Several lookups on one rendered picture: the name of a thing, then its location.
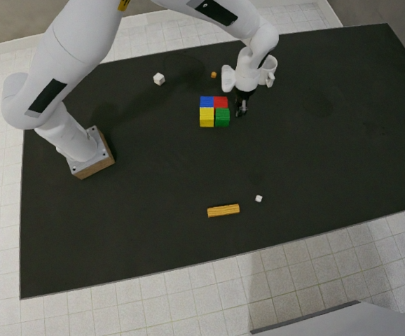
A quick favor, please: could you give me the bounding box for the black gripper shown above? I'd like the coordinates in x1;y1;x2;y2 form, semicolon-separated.
233;86;257;117

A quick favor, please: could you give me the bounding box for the green cube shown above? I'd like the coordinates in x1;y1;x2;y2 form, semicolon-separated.
215;108;230;127

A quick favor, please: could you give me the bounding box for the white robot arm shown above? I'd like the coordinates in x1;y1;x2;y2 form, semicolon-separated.
1;0;279;162

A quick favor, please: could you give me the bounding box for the blue cube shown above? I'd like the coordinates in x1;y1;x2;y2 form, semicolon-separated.
200;97;214;108

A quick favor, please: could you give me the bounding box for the white mug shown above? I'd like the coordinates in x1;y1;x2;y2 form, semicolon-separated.
259;55;277;88

